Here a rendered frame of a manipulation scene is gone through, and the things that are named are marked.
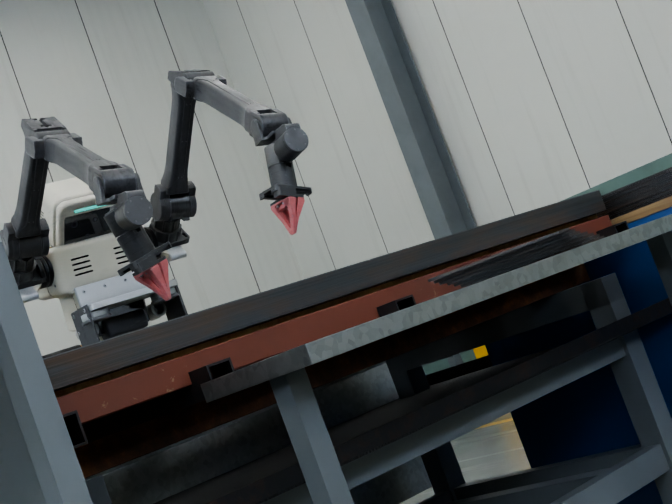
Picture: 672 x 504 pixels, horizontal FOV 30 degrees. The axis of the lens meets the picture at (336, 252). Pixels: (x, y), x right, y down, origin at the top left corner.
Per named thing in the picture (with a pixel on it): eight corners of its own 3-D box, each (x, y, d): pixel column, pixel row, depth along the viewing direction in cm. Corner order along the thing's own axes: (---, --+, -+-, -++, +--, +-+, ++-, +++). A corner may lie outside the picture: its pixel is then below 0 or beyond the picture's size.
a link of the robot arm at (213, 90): (214, 91, 313) (173, 94, 307) (215, 68, 310) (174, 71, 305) (296, 140, 279) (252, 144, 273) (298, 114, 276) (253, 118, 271)
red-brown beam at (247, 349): (616, 234, 285) (606, 209, 285) (22, 444, 177) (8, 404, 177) (585, 245, 291) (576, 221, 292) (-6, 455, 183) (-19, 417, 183)
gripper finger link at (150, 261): (186, 290, 246) (162, 248, 245) (160, 306, 241) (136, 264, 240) (167, 298, 251) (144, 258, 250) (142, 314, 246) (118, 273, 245)
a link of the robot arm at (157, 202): (200, 54, 316) (163, 56, 311) (223, 76, 306) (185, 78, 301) (183, 208, 338) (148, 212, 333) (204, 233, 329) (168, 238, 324)
